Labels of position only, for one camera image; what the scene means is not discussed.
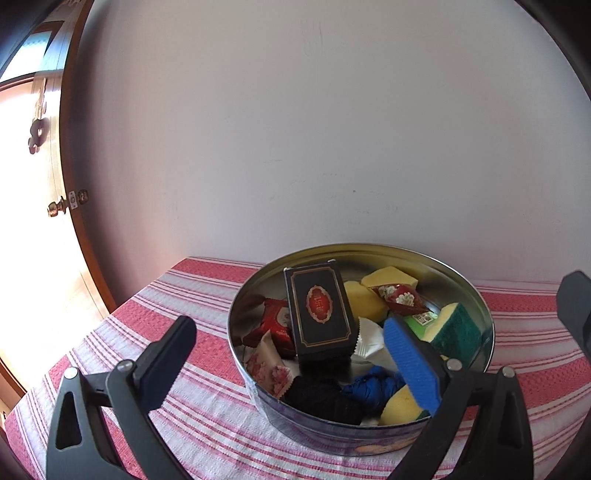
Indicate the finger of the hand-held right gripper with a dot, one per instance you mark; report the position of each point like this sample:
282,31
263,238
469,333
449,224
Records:
577,300

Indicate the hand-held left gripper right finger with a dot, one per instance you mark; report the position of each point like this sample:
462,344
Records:
413,364

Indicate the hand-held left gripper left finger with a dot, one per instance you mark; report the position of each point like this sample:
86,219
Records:
168,364

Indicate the yellow green sponge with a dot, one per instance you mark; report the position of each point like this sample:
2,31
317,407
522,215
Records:
390,276
399,408
457,330
364,302

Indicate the white green snack packet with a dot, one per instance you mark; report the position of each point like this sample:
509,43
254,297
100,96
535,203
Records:
371,341

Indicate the blue yarn ball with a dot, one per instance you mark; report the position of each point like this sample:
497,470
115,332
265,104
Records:
369,387

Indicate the dark red floral packet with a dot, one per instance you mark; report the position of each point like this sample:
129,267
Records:
399,297

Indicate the black yarn ball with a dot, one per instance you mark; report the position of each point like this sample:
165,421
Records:
318,399

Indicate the pink floral snack packet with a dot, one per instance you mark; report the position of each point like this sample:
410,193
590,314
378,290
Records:
270,364

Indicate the black gold-trimmed box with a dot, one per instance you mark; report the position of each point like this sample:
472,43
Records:
318,314

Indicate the red snack packet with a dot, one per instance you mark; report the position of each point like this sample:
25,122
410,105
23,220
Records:
274,323

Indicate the round metal cookie tin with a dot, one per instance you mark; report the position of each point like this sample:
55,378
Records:
314,431

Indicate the red striped tablecloth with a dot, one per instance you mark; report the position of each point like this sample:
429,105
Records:
194,295

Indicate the metal door latch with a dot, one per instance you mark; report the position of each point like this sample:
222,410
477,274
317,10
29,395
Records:
78,196

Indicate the brass door knob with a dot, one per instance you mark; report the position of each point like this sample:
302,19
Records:
57,206

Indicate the hanging door ornament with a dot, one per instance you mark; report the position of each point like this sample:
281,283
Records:
38,134

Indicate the brown wooden door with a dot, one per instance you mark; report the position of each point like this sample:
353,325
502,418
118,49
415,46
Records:
64,115

